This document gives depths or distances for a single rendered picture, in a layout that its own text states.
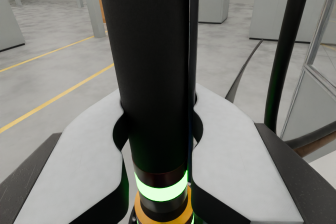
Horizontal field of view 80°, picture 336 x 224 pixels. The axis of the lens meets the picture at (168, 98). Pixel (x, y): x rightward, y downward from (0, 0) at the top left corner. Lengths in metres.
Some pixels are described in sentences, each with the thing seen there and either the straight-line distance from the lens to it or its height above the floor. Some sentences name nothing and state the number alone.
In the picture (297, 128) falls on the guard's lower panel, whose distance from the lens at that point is 1.67.
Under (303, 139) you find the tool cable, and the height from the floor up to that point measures 1.39.
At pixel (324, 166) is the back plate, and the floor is 1.19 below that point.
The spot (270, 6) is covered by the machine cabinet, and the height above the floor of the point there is 0.78.
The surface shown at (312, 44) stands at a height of 1.13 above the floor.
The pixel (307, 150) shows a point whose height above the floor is 1.37.
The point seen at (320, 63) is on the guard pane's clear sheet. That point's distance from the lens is 1.49.
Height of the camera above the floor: 1.54
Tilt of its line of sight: 32 degrees down
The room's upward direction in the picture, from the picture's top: 3 degrees counter-clockwise
